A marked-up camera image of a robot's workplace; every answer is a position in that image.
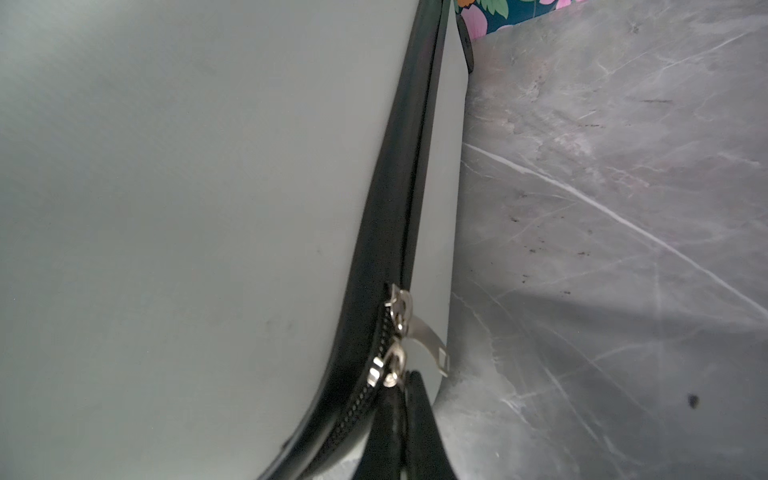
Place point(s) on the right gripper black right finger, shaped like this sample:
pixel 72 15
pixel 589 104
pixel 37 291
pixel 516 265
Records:
pixel 426 458

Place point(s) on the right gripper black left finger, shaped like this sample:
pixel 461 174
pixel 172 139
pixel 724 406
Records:
pixel 383 456

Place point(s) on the white black suitcase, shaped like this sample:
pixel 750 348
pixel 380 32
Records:
pixel 216 217

